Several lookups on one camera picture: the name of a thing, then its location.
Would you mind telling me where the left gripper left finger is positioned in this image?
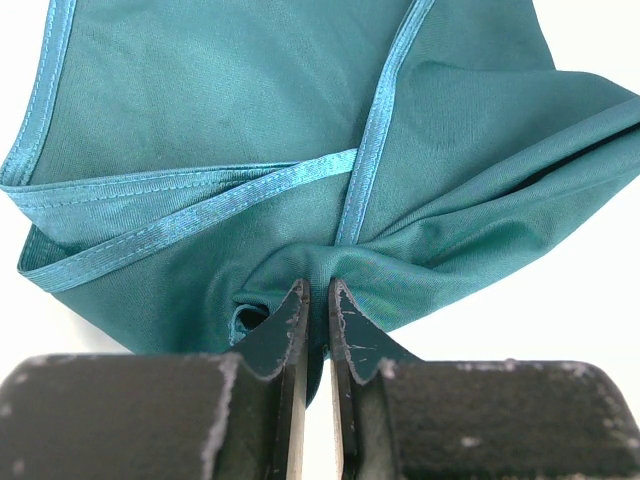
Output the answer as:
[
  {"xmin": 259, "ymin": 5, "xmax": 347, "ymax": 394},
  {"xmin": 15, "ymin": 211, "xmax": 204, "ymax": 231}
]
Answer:
[{"xmin": 1, "ymin": 279, "xmax": 310, "ymax": 479}]

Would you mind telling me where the teal satin napkin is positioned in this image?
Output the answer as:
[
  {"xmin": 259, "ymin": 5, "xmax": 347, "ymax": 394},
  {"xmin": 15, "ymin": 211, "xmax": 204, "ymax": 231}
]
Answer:
[{"xmin": 1, "ymin": 1, "xmax": 639, "ymax": 393}]

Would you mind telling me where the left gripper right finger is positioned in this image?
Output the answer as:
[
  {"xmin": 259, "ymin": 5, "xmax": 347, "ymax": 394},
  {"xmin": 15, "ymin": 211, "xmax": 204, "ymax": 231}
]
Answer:
[{"xmin": 328, "ymin": 279, "xmax": 639, "ymax": 479}]

